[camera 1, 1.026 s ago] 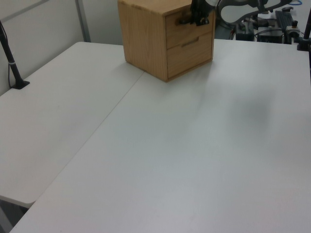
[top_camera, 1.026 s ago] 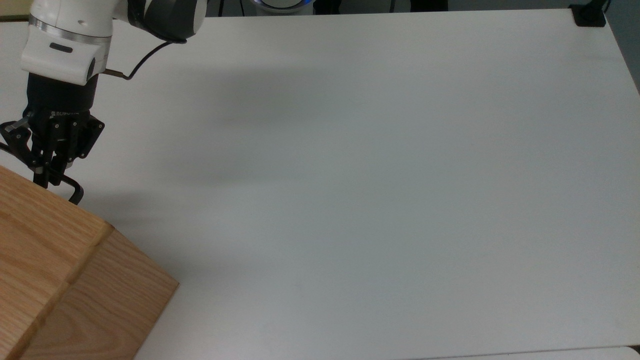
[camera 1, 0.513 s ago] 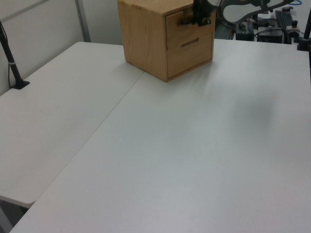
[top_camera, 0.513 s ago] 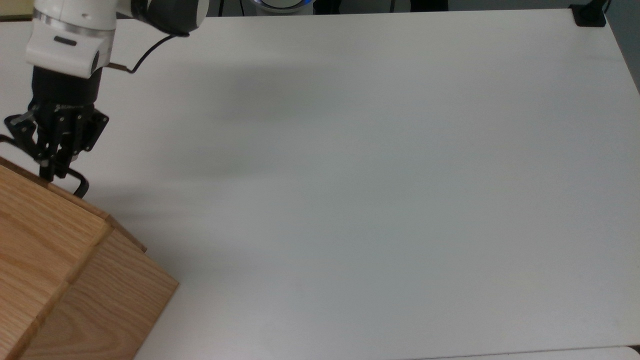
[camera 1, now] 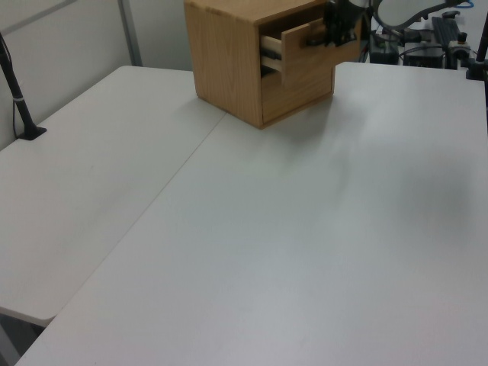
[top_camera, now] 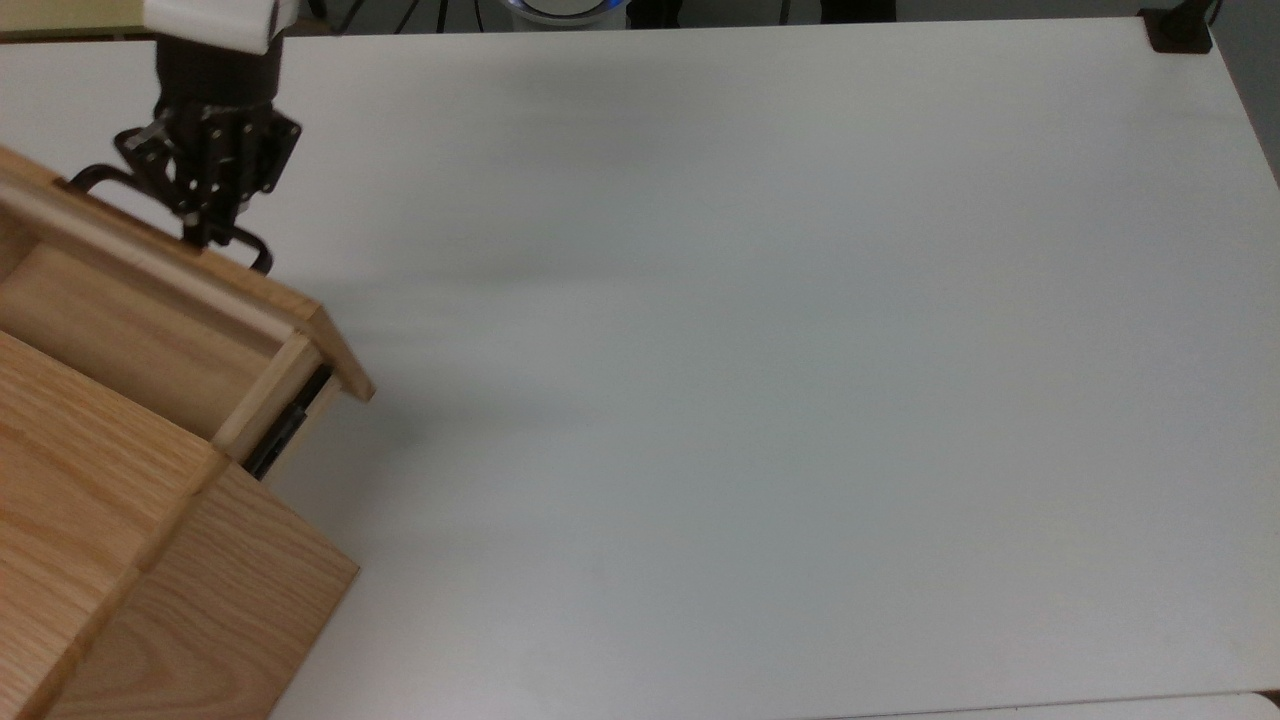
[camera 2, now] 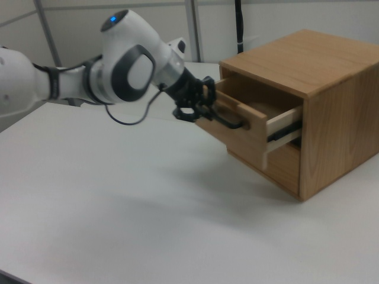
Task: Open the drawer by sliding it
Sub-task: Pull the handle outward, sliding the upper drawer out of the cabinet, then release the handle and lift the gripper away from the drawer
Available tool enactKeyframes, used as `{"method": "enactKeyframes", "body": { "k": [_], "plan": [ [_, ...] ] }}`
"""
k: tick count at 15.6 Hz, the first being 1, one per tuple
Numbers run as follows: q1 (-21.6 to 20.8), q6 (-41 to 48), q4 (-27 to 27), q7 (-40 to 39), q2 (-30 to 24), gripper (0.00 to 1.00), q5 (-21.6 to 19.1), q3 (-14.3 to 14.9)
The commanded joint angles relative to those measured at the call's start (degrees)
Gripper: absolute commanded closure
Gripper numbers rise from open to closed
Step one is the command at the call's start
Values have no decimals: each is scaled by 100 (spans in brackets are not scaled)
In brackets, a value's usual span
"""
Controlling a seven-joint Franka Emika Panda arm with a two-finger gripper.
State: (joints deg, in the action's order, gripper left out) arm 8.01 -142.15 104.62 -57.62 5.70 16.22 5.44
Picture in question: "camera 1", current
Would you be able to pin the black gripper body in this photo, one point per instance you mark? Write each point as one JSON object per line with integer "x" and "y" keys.
{"x": 343, "y": 17}

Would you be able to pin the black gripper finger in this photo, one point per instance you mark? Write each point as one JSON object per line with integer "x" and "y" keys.
{"x": 347, "y": 39}
{"x": 331, "y": 39}

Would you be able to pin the light wooden drawer cabinet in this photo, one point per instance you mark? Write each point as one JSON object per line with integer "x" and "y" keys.
{"x": 225, "y": 57}

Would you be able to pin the dark electronics box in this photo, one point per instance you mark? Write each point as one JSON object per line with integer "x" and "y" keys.
{"x": 383, "y": 51}

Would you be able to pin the grey rounded chair back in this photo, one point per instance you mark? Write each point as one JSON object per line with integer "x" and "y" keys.
{"x": 396, "y": 11}

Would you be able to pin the black computer box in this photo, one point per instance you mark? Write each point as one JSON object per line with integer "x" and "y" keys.
{"x": 423, "y": 57}

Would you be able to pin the black keyboard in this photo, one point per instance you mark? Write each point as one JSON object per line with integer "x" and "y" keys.
{"x": 447, "y": 34}

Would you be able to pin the emergency stop button box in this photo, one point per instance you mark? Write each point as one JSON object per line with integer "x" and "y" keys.
{"x": 459, "y": 45}

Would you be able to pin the black clamped stand pole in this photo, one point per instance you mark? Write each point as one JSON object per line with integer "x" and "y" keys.
{"x": 478, "y": 57}

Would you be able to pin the black camera stand pole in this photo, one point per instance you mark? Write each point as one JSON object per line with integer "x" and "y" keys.
{"x": 19, "y": 103}

